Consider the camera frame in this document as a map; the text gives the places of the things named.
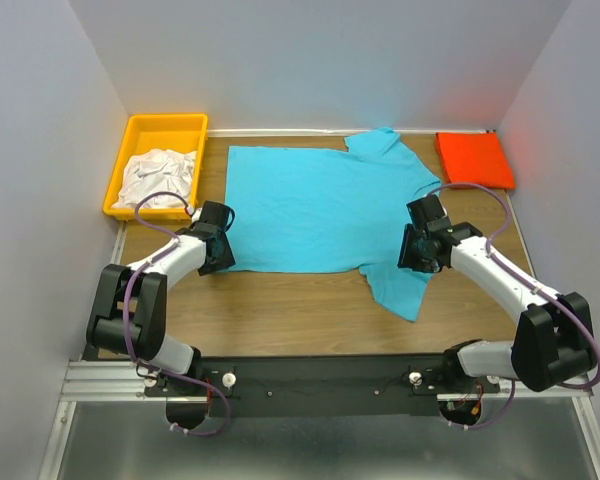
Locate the cyan blue t-shirt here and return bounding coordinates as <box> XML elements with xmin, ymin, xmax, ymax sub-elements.
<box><xmin>225</xmin><ymin>128</ymin><xmax>441</xmax><ymax>321</ymax></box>

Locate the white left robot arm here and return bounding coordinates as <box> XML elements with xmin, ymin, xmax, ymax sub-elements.
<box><xmin>86</xmin><ymin>201</ymin><xmax>235</xmax><ymax>395</ymax></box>

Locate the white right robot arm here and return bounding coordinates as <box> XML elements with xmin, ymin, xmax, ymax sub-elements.
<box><xmin>398</xmin><ymin>223</ymin><xmax>600</xmax><ymax>392</ymax></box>

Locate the crumpled white t-shirt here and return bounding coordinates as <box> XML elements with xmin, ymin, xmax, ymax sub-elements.
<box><xmin>112</xmin><ymin>148</ymin><xmax>197</xmax><ymax>209</ymax></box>

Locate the folded orange t-shirt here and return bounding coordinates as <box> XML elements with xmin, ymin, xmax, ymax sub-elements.
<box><xmin>435</xmin><ymin>132</ymin><xmax>516</xmax><ymax>190</ymax></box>

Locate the yellow plastic bin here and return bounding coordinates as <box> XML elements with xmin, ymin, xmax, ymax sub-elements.
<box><xmin>102</xmin><ymin>113</ymin><xmax>208</xmax><ymax>221</ymax></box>

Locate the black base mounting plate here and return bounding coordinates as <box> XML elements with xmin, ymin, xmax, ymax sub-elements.
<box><xmin>147</xmin><ymin>353</ymin><xmax>499</xmax><ymax>418</ymax></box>

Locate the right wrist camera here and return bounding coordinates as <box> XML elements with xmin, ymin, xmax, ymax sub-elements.
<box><xmin>407</xmin><ymin>195</ymin><xmax>451</xmax><ymax>231</ymax></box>

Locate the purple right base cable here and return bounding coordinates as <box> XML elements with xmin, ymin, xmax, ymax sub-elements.
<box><xmin>447</xmin><ymin>367</ymin><xmax>516</xmax><ymax>431</ymax></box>

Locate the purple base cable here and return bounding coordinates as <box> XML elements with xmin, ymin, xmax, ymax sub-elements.
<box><xmin>447</xmin><ymin>367</ymin><xmax>516</xmax><ymax>431</ymax></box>
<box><xmin>134</xmin><ymin>362</ymin><xmax>234</xmax><ymax>437</ymax></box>

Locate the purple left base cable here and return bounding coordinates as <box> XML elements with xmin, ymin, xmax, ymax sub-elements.
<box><xmin>134</xmin><ymin>362</ymin><xmax>234</xmax><ymax>437</ymax></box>

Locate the aluminium extrusion rail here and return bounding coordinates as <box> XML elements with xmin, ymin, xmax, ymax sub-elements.
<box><xmin>60</xmin><ymin>358</ymin><xmax>596</xmax><ymax>401</ymax></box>

